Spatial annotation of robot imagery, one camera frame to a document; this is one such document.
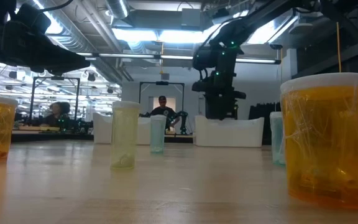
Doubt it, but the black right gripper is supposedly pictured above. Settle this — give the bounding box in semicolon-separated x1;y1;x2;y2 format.
192;74;247;119

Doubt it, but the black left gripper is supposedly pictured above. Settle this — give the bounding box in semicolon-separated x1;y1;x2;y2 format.
0;20;91;77

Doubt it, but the teal pill bottle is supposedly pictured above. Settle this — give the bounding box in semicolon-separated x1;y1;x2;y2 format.
269;111;287;166
149;114;167;154

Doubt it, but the yellow-green pill bottle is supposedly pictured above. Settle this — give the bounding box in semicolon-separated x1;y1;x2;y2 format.
110;101;141;170

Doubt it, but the white plastic bin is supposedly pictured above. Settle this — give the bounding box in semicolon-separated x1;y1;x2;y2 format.
92;111;167;146
193;115;265;148

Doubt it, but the black curtain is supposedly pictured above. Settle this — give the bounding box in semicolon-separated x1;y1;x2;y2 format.
248;101;282;146

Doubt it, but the black robot with green lights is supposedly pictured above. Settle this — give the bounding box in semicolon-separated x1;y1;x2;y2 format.
175;110;190;136

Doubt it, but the person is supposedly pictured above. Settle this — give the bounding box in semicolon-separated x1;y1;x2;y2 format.
41;101;71;129
150;95;180;131

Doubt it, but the long ceiling light bar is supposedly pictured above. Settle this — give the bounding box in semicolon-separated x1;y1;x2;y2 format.
75;52;282;65

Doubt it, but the long wooden workbench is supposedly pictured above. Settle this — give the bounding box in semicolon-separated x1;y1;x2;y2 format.
10;125;94;143

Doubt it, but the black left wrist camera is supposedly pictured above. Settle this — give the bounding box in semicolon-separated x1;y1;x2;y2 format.
13;3;52;35

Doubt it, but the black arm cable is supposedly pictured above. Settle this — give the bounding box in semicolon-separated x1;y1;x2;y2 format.
39;0;74;13

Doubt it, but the silver round air duct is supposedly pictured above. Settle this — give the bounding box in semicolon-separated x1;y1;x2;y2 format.
105;0;131;19

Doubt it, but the yellow power cable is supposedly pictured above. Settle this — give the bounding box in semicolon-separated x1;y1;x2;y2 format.
336;21;342;73

